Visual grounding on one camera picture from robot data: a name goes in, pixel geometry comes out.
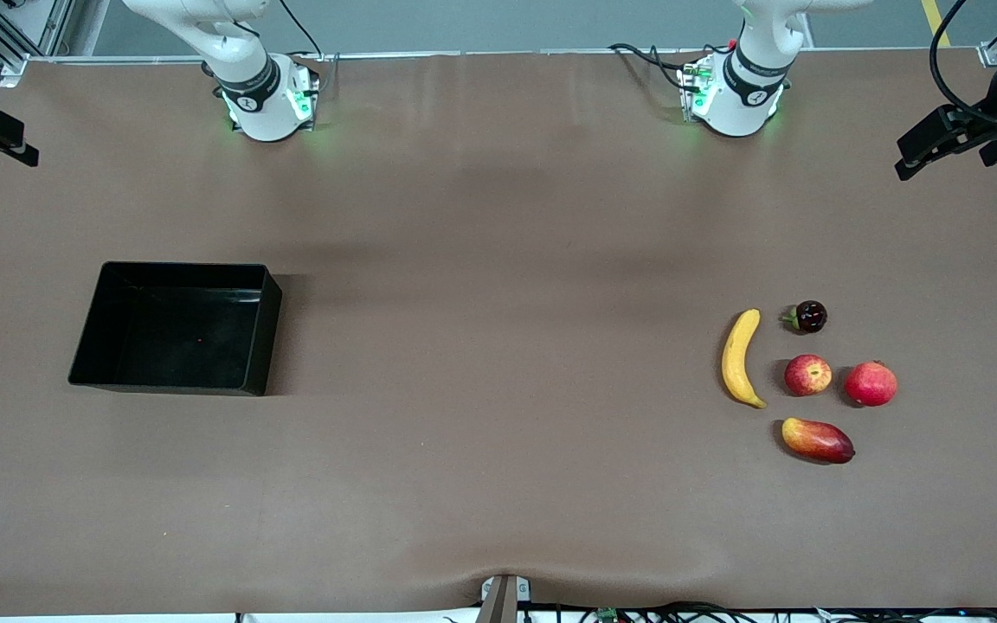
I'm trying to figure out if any black plastic box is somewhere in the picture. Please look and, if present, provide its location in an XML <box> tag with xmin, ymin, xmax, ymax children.
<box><xmin>68</xmin><ymin>261</ymin><xmax>284</xmax><ymax>397</ymax></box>

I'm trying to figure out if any red yellow apple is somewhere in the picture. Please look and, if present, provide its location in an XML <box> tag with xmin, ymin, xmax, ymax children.
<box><xmin>784</xmin><ymin>353</ymin><xmax>834</xmax><ymax>398</ymax></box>

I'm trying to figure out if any yellow banana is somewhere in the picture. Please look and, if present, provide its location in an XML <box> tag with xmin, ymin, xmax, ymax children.
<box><xmin>721</xmin><ymin>308</ymin><xmax>769</xmax><ymax>410</ymax></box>

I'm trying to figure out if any dark purple mangosteen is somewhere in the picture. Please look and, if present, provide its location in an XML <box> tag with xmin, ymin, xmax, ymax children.
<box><xmin>780</xmin><ymin>299</ymin><xmax>829</xmax><ymax>336</ymax></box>

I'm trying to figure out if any red pomegranate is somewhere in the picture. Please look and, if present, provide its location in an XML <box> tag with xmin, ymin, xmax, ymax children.
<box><xmin>843</xmin><ymin>360</ymin><xmax>899</xmax><ymax>408</ymax></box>

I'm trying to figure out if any red yellow mango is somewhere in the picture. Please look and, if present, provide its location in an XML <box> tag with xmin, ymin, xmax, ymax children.
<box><xmin>781</xmin><ymin>417</ymin><xmax>857</xmax><ymax>466</ymax></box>

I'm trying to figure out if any brown table mat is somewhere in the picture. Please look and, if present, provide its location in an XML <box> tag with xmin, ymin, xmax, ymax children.
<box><xmin>0</xmin><ymin>48</ymin><xmax>997</xmax><ymax>617</ymax></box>

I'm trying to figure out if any black base power cable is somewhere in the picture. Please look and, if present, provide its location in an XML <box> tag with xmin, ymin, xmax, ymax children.
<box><xmin>608</xmin><ymin>42</ymin><xmax>690</xmax><ymax>92</ymax></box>
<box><xmin>278</xmin><ymin>0</ymin><xmax>326</xmax><ymax>96</ymax></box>

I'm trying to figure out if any black cable bundle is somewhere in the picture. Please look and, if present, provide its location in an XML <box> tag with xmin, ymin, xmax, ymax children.
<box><xmin>442</xmin><ymin>601</ymin><xmax>997</xmax><ymax>623</ymax></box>

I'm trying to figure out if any metal camera stand bracket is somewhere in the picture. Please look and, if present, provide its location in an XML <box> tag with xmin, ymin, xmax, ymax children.
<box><xmin>474</xmin><ymin>573</ymin><xmax>532</xmax><ymax>623</ymax></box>

